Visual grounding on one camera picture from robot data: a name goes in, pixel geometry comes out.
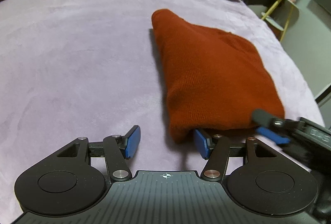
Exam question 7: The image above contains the red knit sweater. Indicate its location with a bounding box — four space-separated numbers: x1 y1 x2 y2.
151 9 285 143

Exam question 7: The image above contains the yellow-legged side table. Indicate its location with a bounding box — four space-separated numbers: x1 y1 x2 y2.
261 0 299 42

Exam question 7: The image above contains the purple bed sheet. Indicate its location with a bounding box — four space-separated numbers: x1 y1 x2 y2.
1 0 324 223

